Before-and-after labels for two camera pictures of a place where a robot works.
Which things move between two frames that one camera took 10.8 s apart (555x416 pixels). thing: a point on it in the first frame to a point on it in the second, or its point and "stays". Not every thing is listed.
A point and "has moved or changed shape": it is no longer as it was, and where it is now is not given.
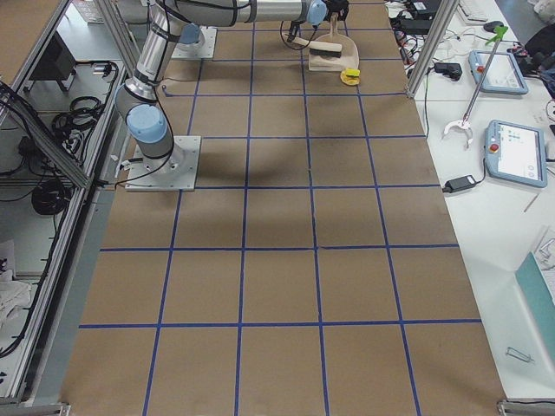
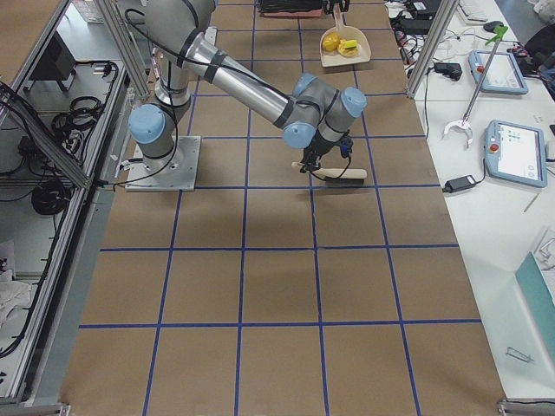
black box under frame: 57,63 stays
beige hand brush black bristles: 319,48 to 338,176
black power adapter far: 452,70 stays
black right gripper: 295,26 to 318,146
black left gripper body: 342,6 stays
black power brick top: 427,6 stays
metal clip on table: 509,350 stays
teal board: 537,291 stays
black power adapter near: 458,184 stays
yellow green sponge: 353,72 to 350,44
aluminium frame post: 434,42 stays
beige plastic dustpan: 349,57 has moved or changed shape
